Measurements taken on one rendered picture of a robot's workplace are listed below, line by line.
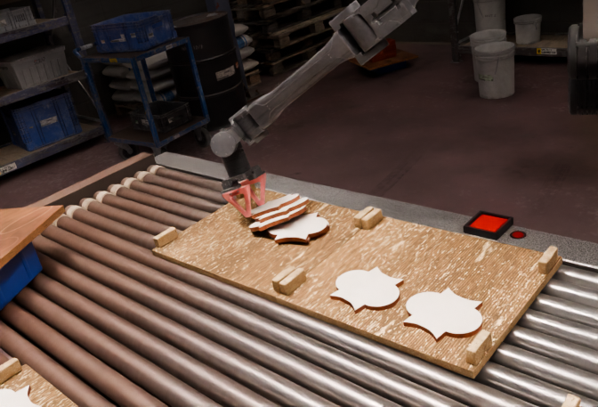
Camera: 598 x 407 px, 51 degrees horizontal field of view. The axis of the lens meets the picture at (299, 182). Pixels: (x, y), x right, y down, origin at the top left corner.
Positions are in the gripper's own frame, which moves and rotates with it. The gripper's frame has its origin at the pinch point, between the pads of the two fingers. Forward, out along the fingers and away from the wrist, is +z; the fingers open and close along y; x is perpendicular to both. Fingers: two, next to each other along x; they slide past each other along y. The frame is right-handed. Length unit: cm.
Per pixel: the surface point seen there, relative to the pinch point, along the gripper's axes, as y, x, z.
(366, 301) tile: -33.9, -29.1, 17.2
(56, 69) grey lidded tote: 315, 265, -114
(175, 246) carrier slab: -11.5, 17.1, 1.0
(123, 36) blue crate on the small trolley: 265, 166, -104
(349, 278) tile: -26.8, -25.3, 14.6
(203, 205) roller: 13.1, 19.8, -3.1
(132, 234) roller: -1.6, 34.0, -3.6
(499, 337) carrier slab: -41, -50, 26
